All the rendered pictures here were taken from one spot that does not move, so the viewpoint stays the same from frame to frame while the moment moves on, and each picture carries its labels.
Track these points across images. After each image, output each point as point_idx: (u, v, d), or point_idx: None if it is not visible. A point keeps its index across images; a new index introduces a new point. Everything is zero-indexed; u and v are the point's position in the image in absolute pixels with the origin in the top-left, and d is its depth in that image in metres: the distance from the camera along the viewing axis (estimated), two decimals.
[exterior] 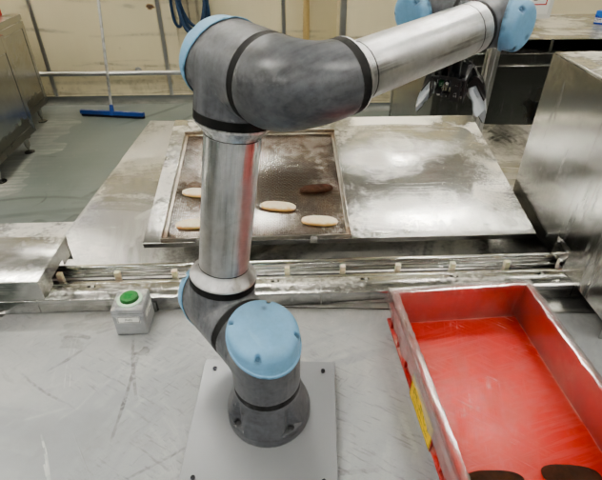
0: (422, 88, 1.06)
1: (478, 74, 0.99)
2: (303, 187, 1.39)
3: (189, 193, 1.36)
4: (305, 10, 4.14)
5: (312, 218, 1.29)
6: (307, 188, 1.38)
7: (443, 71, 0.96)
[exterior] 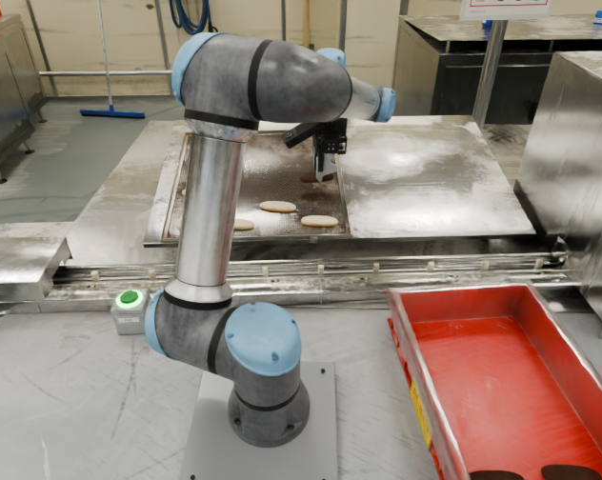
0: (322, 169, 1.30)
1: None
2: (303, 176, 1.37)
3: None
4: (305, 10, 4.14)
5: (312, 218, 1.29)
6: (307, 176, 1.36)
7: (340, 132, 1.26)
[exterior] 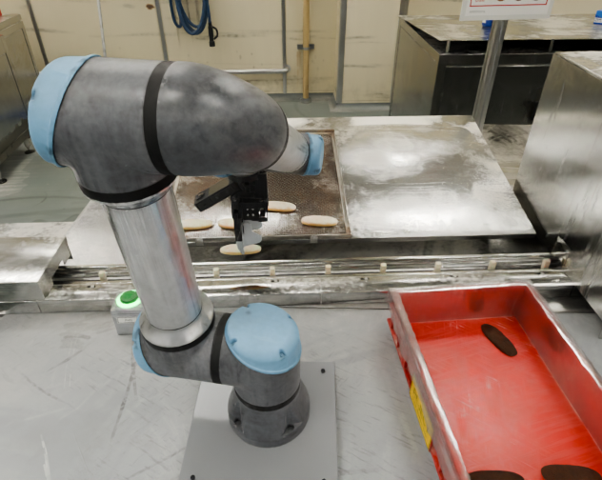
0: (241, 238, 1.08)
1: None
2: (489, 325, 1.08)
3: (229, 250, 1.14)
4: (305, 10, 4.14)
5: (312, 218, 1.29)
6: (490, 329, 1.06)
7: (261, 195, 1.05)
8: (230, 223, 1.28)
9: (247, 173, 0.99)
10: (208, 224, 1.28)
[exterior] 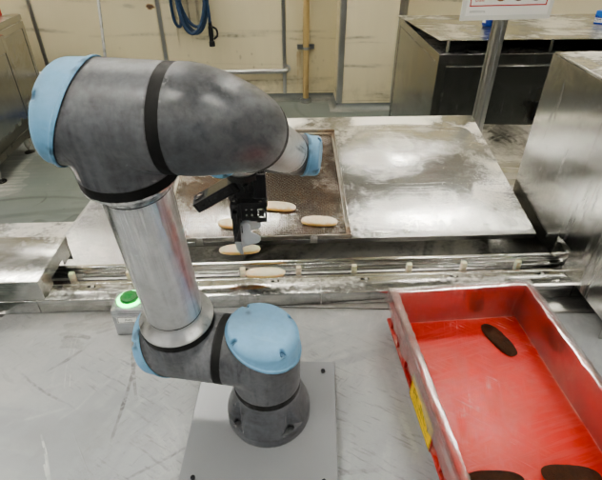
0: (240, 238, 1.09)
1: None
2: (489, 325, 1.08)
3: (254, 274, 1.18)
4: (305, 10, 4.14)
5: (312, 218, 1.29)
6: (490, 329, 1.06)
7: (259, 196, 1.05)
8: (230, 223, 1.28)
9: (245, 174, 0.99)
10: (255, 250, 1.15)
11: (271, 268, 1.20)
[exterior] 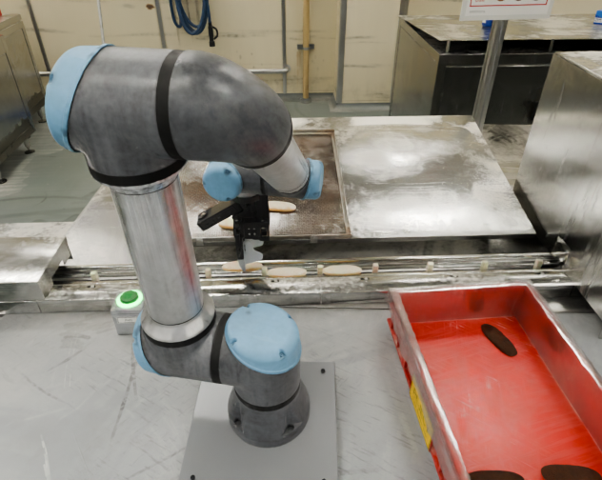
0: (243, 256, 1.11)
1: None
2: (489, 325, 1.08)
3: (332, 272, 1.19)
4: (305, 10, 4.14)
5: (234, 264, 1.17)
6: (490, 329, 1.06)
7: (262, 215, 1.08)
8: (230, 223, 1.28)
9: (249, 194, 1.02)
10: (302, 272, 1.19)
11: (349, 266, 1.21)
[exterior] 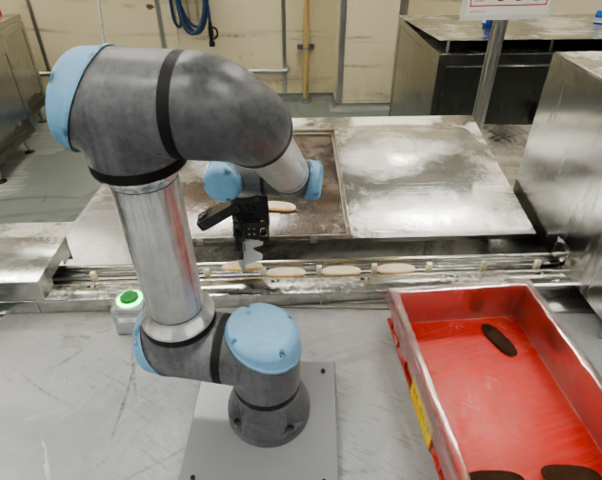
0: (243, 256, 1.11)
1: None
2: (489, 325, 1.08)
3: (387, 270, 1.19)
4: (305, 10, 4.14)
5: (278, 270, 1.19)
6: (490, 329, 1.06)
7: (262, 215, 1.08)
8: (236, 266, 1.17)
9: (249, 195, 1.02)
10: (356, 270, 1.19)
11: (402, 264, 1.21)
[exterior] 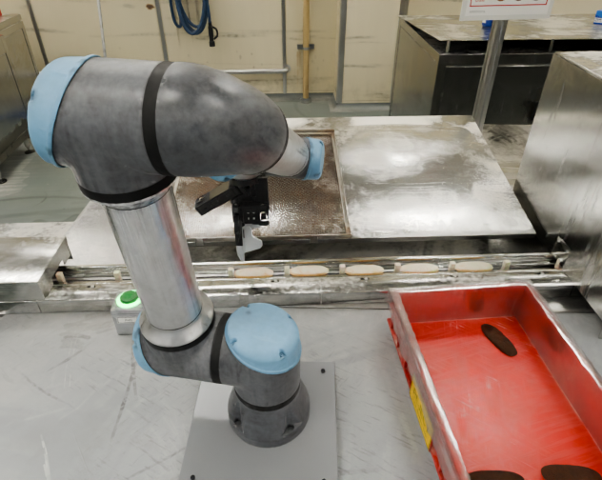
0: (241, 242, 1.07)
1: None
2: (489, 325, 1.08)
3: (465, 269, 1.20)
4: (305, 10, 4.14)
5: (357, 268, 1.20)
6: (490, 329, 1.06)
7: (262, 199, 1.05)
8: (304, 270, 1.19)
9: (248, 177, 0.99)
10: (435, 269, 1.20)
11: (479, 262, 1.22)
